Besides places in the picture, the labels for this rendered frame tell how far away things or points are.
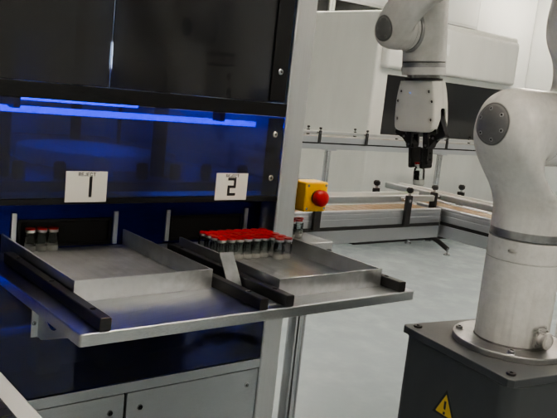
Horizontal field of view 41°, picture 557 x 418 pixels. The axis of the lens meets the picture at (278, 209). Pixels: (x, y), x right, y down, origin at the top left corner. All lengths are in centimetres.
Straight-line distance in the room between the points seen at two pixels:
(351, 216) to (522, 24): 867
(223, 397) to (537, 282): 84
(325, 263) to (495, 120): 58
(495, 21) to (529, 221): 892
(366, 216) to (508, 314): 91
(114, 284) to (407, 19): 69
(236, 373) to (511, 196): 85
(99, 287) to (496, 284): 64
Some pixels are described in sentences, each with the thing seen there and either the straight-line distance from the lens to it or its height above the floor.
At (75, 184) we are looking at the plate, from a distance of 146.
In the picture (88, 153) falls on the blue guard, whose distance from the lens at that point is 146.
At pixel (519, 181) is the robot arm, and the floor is 114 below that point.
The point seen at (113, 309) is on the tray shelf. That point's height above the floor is 88.
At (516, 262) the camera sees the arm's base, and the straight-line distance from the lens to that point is 124.
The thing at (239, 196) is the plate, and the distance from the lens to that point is 166.
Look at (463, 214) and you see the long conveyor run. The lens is 231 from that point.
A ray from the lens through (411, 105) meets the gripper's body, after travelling 148.
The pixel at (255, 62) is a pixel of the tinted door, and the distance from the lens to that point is 166.
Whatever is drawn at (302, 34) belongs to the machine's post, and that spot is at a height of 137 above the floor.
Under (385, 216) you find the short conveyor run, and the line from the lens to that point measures 215.
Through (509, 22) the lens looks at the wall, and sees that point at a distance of 1035.
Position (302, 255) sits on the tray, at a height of 89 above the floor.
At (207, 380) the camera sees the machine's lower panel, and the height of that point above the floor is 57.
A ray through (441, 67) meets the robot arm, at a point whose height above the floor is 131.
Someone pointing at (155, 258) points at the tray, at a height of 89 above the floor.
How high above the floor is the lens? 124
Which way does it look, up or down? 9 degrees down
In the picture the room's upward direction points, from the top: 6 degrees clockwise
